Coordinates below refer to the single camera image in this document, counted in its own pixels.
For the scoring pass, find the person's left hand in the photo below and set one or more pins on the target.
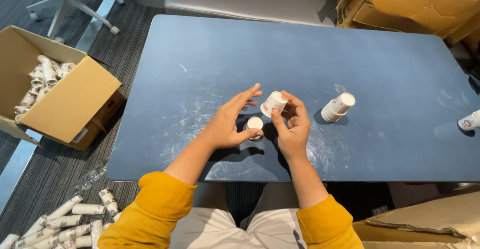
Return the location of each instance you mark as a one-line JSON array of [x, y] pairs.
[[225, 127]]

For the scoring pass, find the person's right hand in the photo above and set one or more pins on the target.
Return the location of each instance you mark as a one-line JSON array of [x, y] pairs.
[[294, 134]]

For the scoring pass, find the white paper cup red print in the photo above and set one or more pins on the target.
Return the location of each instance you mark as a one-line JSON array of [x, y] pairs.
[[273, 103]]

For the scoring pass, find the upside-down white paper cup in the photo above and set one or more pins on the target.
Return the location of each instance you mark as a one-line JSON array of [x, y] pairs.
[[254, 124]]

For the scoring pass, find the lying stack of paper cups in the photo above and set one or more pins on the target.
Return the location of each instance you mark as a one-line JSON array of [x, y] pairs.
[[335, 108]]

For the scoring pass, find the beige trousers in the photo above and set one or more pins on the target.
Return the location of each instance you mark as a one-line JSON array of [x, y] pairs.
[[240, 230]]

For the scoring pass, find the grey bench seat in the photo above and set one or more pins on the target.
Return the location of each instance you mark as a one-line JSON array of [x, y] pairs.
[[247, 1]]

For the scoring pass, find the clear plastic wrap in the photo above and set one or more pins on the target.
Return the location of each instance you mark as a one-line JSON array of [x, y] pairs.
[[90, 177]]

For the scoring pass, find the open cardboard box with cups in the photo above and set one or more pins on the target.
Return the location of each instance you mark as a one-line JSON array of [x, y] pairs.
[[71, 102]]

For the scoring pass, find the brown cardboard carton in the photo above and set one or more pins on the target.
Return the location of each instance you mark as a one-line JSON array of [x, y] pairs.
[[423, 222]]

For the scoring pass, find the short stack of paper cups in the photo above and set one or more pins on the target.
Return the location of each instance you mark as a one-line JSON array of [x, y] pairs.
[[469, 121]]

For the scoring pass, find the flattened brown cardboard heap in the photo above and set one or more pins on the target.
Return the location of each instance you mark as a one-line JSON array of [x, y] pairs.
[[416, 6]]

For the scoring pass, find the pile of wrapped cup sleeves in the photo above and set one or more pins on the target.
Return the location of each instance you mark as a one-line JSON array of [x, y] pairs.
[[60, 226]]

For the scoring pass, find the white office chair base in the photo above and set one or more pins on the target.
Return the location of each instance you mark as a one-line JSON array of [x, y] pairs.
[[69, 1]]

